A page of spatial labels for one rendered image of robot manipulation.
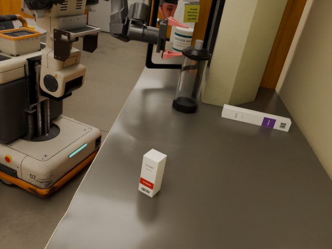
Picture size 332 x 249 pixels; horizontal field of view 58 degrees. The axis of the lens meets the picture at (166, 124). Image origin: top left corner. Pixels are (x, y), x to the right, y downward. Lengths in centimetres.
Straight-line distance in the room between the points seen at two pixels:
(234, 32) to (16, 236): 153
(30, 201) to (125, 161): 134
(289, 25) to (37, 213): 173
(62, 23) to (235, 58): 92
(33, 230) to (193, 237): 138
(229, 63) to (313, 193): 58
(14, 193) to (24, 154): 29
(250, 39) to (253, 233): 76
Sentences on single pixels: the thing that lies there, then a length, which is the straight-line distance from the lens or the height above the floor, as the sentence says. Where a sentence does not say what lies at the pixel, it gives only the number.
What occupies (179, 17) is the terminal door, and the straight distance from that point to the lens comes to 142.
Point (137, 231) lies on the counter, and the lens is 67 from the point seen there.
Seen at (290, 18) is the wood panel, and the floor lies 130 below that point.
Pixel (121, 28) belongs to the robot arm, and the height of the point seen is 121.
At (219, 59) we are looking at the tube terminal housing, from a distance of 123.
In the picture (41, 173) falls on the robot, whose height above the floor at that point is 24.
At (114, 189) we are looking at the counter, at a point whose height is 94.
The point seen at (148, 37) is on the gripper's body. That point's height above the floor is 120.
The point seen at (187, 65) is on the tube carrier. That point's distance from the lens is 111.
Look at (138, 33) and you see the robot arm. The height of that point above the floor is 120.
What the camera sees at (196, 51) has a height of 118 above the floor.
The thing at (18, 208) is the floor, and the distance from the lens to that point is 209.
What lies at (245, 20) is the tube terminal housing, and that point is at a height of 129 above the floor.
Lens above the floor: 144
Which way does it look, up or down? 28 degrees down
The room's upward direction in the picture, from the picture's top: 10 degrees clockwise
